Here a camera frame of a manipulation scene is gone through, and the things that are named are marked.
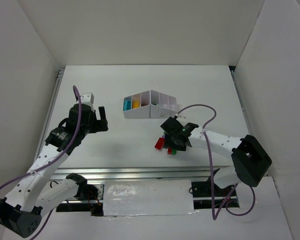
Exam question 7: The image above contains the small red lego brick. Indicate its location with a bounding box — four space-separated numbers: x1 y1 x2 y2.
167 148 173 155

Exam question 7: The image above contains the teal frog flower lego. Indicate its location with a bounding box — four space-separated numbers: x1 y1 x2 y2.
123 98 132 111

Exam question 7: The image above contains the yellow butterfly lego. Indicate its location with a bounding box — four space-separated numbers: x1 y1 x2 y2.
132 103 139 109

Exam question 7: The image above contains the light tan lego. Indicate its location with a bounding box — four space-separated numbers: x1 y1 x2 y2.
132 101 141 107

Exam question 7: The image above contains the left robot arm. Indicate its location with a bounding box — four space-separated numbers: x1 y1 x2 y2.
0 103 109 238

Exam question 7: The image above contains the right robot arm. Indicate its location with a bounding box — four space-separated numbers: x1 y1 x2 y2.
160 117 272 189

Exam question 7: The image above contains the white divided organizer bin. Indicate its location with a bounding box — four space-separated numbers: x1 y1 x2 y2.
123 90 178 119

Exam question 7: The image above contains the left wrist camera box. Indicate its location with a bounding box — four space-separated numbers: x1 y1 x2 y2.
80 92 94 105

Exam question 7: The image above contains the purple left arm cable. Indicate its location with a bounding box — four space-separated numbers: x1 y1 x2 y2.
0 85 82 240

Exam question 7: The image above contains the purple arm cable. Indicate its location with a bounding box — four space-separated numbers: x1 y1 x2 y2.
176 104 256 221
0 85 82 240

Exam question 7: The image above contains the aluminium frame rail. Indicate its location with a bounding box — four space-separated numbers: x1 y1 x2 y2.
49 65 249 181

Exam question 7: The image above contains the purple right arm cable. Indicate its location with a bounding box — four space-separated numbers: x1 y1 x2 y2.
176 104 256 221

